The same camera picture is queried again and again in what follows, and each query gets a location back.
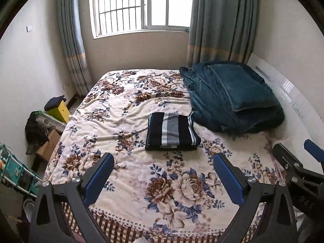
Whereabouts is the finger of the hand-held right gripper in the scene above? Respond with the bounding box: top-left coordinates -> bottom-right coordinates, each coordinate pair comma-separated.
303,139 -> 324,163
272,143 -> 324,183

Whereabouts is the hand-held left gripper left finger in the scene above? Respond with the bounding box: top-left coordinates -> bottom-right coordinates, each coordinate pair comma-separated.
29,152 -> 115,243

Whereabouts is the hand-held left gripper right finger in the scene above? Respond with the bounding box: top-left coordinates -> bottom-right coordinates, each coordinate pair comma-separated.
213,153 -> 298,243

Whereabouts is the striped knit sweater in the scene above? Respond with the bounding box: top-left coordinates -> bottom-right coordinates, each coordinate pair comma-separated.
145,112 -> 201,148

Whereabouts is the floral checked blanket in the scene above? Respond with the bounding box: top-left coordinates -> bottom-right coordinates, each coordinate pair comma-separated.
42,68 -> 288,243

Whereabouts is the cardboard box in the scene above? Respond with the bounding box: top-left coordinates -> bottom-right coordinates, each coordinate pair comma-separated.
35,129 -> 62,162

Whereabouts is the teal plush quilt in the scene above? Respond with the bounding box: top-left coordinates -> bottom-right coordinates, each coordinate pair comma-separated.
179,60 -> 286,134

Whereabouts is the white headboard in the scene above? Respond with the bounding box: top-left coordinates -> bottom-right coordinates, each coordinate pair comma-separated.
247,53 -> 324,159

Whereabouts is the grey bucket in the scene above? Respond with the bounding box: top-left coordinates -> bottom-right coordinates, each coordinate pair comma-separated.
23,199 -> 36,224

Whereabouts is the yellow box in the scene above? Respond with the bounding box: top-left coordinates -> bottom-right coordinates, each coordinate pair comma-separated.
47,100 -> 70,124

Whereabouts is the black bag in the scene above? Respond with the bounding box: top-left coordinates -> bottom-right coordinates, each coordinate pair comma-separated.
25,111 -> 50,155

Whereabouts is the teal storage cart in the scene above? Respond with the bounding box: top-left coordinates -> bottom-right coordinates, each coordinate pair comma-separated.
0,142 -> 43,198

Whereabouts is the teal plush pillow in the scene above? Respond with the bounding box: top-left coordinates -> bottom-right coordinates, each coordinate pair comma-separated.
208,64 -> 278,112

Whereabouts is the dark round cushion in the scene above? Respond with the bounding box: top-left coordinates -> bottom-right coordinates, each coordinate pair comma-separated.
44,95 -> 66,111

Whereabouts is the narrow grey-green curtain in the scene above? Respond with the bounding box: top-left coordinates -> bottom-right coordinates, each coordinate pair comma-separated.
57,0 -> 92,97

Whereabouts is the wide grey-green curtain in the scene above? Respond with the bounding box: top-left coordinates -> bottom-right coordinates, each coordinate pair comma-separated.
186,0 -> 260,69

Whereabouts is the barred window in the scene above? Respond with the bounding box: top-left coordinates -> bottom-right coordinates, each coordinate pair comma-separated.
88,0 -> 195,40

